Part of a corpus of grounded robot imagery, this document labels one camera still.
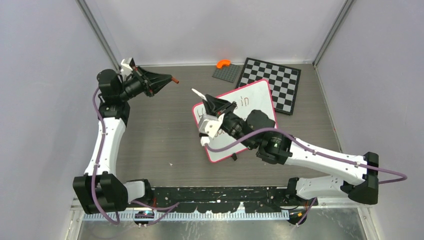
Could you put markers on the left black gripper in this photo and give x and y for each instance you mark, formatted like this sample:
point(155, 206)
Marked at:
point(155, 82)

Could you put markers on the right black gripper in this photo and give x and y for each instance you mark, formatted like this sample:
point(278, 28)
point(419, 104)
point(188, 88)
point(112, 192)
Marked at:
point(214, 105)

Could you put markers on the red marker cap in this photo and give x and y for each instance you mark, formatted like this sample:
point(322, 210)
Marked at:
point(175, 80)

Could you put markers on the white marker pen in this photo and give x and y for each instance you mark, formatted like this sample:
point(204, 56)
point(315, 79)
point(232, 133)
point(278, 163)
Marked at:
point(201, 95)

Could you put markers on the pink framed whiteboard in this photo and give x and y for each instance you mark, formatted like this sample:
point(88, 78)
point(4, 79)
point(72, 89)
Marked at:
point(254, 96)

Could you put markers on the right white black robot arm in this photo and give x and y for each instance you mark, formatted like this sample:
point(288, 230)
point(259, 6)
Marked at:
point(351, 176)

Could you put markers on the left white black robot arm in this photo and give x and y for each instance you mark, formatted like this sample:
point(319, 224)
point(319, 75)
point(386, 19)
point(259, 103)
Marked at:
point(98, 190)

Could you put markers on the grey lego baseplate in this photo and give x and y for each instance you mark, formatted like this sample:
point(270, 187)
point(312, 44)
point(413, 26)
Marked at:
point(227, 73)

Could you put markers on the orange curved plastic piece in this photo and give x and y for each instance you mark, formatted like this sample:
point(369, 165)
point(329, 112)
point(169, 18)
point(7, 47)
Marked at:
point(223, 63)

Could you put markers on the black white checkerboard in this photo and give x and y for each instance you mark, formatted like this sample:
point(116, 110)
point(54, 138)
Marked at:
point(283, 82)

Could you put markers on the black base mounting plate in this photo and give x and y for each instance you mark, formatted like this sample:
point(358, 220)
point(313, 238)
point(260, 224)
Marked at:
point(227, 199)

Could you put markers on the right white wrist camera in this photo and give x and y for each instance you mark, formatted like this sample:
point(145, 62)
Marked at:
point(208, 129)

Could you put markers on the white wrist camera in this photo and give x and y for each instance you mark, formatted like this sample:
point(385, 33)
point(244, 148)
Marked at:
point(208, 129)
point(126, 67)

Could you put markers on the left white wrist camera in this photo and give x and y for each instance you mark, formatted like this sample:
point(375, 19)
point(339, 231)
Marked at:
point(126, 67)

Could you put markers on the white slotted cable duct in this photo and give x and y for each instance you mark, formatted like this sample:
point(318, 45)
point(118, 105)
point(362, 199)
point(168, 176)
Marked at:
point(239, 215)

